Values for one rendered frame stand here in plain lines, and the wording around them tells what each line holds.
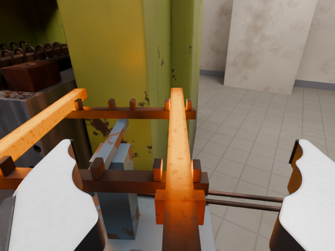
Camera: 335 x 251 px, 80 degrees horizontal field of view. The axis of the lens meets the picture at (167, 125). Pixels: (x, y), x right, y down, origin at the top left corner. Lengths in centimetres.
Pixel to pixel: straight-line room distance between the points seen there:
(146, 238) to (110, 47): 52
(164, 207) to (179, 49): 93
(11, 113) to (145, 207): 44
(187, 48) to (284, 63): 274
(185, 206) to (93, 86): 61
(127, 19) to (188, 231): 57
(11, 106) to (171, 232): 57
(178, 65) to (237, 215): 97
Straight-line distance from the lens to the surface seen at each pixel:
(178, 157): 25
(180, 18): 105
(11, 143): 35
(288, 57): 365
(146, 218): 53
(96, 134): 82
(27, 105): 63
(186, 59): 106
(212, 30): 442
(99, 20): 68
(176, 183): 21
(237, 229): 138
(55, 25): 119
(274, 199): 61
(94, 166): 26
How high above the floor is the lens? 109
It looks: 28 degrees down
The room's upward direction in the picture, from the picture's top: 1 degrees counter-clockwise
